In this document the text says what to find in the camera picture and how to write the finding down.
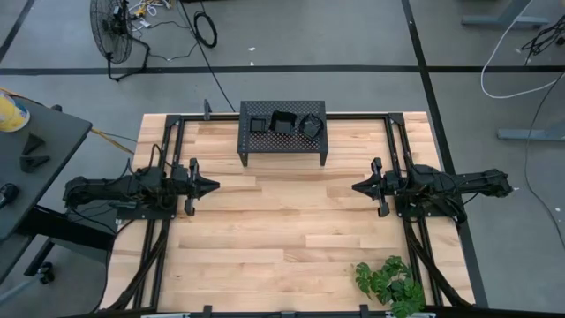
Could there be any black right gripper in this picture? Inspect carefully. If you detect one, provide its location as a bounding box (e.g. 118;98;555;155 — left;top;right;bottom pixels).
351;156;398;218

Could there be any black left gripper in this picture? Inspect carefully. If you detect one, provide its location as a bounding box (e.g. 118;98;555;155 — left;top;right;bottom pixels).
172;157;221;217

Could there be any black rounded square plate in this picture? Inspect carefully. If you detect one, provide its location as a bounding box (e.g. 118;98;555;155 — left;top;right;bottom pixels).
298;112;327;140

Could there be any black wavy-edged square plate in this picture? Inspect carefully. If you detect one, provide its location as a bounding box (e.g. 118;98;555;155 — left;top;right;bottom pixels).
268;110;298;136

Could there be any black perforated metal shelf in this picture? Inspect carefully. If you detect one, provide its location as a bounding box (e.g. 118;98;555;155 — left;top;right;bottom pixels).
237;100;329;168

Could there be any green leafy plant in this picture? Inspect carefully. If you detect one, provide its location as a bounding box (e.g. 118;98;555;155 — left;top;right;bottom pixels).
355;254;427;318

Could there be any dark grey side table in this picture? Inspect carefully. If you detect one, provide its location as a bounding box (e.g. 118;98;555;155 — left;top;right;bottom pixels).
0;95;117;286

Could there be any grey desk foot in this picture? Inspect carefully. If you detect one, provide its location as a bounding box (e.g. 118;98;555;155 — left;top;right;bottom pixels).
461;0;551;28
497;125;565;143

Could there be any black floor fan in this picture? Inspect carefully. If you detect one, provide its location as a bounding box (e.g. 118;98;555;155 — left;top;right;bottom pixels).
89;0;152;83

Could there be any black caster wheel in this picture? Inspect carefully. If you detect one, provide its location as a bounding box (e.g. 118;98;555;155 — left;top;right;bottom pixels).
38;261;56;285

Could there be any black handheld device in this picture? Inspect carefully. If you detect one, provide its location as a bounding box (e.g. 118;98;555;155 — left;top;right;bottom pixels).
0;182;20;209

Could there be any yellow and white bag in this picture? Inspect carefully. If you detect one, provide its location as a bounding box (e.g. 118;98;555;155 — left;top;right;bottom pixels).
0;90;31;133

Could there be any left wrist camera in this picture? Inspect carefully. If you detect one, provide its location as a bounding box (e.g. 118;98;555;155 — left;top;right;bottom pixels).
172;162;190;182

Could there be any black table rail frame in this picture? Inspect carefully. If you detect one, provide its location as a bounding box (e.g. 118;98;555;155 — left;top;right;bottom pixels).
99;112;486;318

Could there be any yellow cable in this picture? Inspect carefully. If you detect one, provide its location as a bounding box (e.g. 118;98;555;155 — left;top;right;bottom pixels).
90;127;136;155

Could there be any black coiled floor cable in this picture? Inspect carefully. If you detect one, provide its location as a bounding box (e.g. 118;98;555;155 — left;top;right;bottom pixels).
178;0;237;114

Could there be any white floor cable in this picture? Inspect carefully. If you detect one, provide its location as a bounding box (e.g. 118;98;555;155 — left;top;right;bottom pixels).
479;0;565;100

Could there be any thin black floor cable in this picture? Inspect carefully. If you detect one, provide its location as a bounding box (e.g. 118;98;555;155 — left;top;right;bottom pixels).
524;72;565;251

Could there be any black triangular bracket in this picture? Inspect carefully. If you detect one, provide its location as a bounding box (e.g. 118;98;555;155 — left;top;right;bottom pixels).
21;132;47;156
19;154;51;174

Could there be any white power strip with cables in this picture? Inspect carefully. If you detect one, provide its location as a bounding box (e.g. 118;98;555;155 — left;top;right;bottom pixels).
130;0;171;28

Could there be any black cable bundle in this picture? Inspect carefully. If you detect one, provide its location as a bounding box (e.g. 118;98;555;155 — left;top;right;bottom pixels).
520;15;565;57

